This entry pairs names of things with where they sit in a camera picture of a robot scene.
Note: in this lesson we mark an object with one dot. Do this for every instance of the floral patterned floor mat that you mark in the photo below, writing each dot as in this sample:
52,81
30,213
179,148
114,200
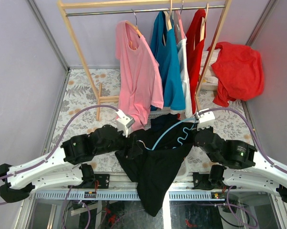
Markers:
78,95

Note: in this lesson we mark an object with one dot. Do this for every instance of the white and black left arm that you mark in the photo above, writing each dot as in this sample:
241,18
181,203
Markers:
67,166

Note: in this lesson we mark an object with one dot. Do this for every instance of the white slotted cable duct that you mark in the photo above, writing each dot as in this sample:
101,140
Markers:
123,195

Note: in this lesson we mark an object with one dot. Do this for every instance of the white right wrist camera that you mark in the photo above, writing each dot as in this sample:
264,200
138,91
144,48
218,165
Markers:
205,119

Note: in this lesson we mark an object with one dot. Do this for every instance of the pink t-shirt on hanger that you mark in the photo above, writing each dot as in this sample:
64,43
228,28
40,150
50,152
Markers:
141,84

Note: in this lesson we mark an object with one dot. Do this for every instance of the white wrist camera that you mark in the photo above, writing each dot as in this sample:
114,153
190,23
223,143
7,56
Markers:
124,122
205,119

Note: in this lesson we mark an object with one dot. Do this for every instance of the wooden hanger under pink shirt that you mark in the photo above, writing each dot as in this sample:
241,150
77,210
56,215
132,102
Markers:
135,27

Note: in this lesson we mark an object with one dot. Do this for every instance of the black printed t-shirt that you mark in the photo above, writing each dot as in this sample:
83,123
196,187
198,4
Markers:
167,143

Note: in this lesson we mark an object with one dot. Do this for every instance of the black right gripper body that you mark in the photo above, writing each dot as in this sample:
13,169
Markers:
207,129

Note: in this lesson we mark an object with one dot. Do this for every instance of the white plastic laundry basket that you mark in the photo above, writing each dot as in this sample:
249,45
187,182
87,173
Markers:
184,170

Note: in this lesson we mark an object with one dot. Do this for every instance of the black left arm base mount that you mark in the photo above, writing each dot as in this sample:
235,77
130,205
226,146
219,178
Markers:
100,181

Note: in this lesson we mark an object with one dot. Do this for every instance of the wooden hanger under red shirt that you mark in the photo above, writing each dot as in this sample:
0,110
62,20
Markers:
202,28

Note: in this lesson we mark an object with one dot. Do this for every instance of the wooden hanger under blue shirt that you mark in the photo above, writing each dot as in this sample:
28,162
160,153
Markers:
167,23

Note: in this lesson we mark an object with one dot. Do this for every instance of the white and pink hung shirt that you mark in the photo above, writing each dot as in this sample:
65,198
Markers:
181,40

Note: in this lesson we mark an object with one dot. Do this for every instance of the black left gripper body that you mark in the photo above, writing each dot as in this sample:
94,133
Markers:
122,145

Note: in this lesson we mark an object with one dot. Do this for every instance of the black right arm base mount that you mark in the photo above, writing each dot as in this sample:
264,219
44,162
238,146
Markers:
213,180

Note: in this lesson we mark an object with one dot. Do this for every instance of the blue t-shirt on hanger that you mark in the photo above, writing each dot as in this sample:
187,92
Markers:
164,49

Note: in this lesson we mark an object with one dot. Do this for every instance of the red t-shirt on hanger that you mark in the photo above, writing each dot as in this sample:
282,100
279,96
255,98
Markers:
194,51

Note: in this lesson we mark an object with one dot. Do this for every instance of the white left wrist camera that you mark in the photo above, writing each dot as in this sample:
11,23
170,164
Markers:
124,122

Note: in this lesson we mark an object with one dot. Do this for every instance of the red cloth pile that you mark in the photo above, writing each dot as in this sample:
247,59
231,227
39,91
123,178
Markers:
240,73

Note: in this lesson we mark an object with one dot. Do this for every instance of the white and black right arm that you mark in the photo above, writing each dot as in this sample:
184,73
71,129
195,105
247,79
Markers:
239,164

